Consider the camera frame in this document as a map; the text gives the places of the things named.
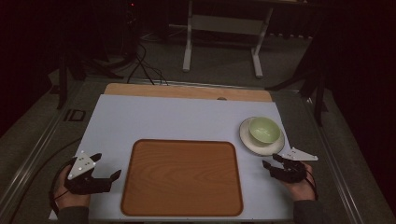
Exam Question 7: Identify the person's left hand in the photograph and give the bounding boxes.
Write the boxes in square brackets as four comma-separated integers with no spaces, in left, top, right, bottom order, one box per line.
[53,165,92,210]

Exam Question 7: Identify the green bowl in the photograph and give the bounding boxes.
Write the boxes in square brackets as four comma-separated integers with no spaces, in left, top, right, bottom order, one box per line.
[248,116,282,147]

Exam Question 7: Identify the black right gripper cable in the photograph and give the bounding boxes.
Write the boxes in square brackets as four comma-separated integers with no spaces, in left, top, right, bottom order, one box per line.
[305,169,319,201]

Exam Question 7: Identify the person's right hand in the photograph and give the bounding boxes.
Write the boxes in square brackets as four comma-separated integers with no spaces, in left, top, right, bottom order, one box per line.
[281,163,318,203]

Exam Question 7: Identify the white plate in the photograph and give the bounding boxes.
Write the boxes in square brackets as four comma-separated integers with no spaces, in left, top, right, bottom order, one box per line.
[238,117,286,157]

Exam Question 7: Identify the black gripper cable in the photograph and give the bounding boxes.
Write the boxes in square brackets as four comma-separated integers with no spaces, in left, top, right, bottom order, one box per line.
[305,169,319,201]
[8,137,82,220]

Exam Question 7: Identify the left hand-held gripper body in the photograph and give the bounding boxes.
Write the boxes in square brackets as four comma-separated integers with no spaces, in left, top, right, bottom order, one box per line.
[64,151,113,196]

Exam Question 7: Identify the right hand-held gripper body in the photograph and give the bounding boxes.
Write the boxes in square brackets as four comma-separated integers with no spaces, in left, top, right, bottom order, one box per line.
[269,147,319,184]

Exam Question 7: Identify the black stand leg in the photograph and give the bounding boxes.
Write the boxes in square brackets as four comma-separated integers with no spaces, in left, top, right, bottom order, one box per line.
[56,50,69,110]

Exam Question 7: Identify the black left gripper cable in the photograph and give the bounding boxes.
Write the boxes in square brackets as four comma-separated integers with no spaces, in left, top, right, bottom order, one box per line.
[8,137,82,220]

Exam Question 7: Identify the white table mat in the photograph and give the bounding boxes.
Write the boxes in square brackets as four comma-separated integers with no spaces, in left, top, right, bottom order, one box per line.
[48,93,295,222]

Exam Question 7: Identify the metal floor rail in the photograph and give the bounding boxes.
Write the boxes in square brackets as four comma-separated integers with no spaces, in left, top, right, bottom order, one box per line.
[302,95,366,224]
[0,105,71,216]

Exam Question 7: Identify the white metal desk frame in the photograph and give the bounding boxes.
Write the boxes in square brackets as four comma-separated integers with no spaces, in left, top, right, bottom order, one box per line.
[182,0,275,79]

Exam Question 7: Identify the black rectangular floor bracket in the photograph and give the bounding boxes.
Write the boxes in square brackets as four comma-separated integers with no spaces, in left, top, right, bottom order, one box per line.
[63,108,87,123]

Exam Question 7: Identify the black tripod stand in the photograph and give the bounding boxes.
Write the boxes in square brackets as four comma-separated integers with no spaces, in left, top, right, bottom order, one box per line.
[264,40,330,127]

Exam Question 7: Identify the dark equipment with red light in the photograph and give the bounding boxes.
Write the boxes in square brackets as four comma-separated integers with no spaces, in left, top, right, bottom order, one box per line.
[123,0,140,62]

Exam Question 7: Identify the wooden tray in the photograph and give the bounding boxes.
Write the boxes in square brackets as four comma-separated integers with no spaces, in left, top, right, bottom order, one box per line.
[120,138,245,217]

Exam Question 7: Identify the black floor cables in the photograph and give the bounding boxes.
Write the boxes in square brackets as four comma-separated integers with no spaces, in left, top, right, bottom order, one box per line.
[125,42,170,87]

